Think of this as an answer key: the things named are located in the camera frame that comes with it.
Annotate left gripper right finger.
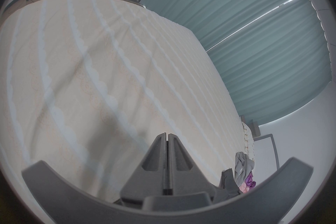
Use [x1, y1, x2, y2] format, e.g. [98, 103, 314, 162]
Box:
[168, 134, 216, 201]

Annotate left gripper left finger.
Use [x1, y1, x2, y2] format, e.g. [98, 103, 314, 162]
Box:
[120, 133, 167, 204]

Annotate black T-shirt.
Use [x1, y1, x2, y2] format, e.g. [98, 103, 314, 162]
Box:
[214, 168, 240, 200]

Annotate bed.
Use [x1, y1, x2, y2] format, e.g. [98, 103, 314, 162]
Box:
[0, 0, 280, 204]

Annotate grey garment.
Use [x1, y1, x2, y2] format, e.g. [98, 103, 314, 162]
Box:
[234, 152, 256, 184]

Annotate purple garment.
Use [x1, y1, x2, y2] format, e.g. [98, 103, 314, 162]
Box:
[245, 172, 256, 188]

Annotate white printed pillow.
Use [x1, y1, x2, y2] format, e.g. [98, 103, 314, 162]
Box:
[241, 122, 255, 160]

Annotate grey bedside table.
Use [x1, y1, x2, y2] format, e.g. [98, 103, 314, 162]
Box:
[240, 115, 260, 137]

